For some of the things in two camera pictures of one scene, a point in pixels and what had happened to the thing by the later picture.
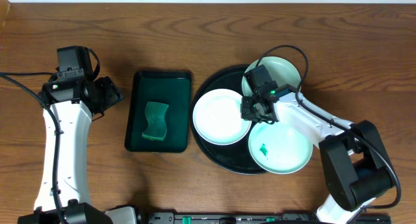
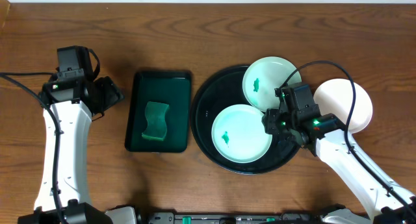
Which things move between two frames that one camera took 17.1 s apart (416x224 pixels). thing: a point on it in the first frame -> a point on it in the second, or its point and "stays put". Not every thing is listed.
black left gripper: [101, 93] stays put
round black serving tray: [234, 158] stays put
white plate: [217, 117] -> [335, 97]
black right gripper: [246, 113] -> [269, 120]
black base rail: [296, 217] stays put
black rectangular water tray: [169, 87] stays put
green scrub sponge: [155, 113] stays put
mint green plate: [279, 149] -> [238, 134]
